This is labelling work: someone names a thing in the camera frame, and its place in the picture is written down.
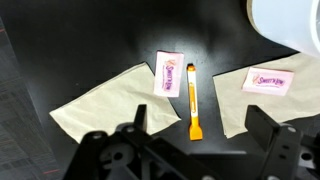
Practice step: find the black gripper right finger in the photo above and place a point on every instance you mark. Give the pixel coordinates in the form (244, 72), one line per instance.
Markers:
(265, 131)

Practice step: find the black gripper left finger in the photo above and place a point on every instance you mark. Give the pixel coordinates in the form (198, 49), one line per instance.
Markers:
(140, 116)

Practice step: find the orange stir stick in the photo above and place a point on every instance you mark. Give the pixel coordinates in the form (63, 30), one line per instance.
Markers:
(192, 100)

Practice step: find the white ceramic mug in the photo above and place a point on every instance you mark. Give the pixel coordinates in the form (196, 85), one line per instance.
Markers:
(283, 23)

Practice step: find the brown paper napkin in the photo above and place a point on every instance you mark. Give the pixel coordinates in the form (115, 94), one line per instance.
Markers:
(113, 103)
(260, 106)

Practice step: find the pink sweetener packet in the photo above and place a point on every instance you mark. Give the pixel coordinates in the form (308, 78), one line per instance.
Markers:
(168, 74)
(268, 81)

